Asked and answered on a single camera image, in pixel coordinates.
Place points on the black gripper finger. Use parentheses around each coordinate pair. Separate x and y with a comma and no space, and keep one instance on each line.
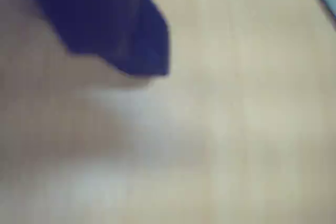
(105,16)

